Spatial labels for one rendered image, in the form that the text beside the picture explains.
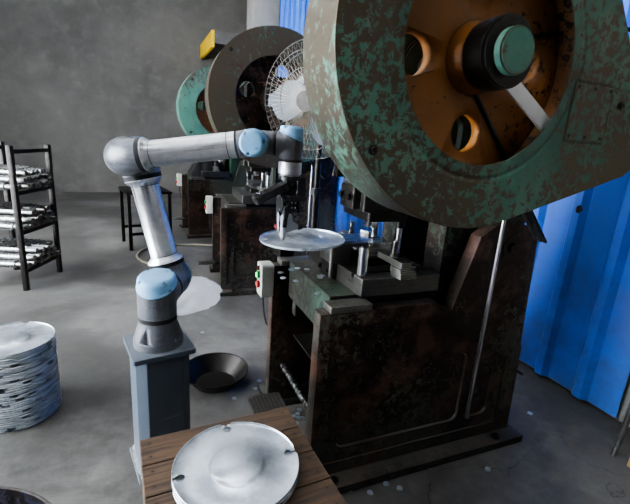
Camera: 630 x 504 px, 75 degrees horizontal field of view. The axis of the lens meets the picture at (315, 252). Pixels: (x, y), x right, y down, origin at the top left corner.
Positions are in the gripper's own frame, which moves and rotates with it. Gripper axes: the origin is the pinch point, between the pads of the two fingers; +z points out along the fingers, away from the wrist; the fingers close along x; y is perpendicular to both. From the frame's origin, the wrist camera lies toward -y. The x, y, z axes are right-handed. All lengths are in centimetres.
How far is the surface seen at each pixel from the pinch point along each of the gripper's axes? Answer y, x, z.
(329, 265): 17.0, -4.2, 9.9
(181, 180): 0, 371, 23
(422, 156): 18, -47, -30
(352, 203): 23.4, -4.6, -11.9
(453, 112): 31, -40, -41
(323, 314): 5.9, -26.1, 17.6
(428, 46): 21, -39, -55
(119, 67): -69, 660, -123
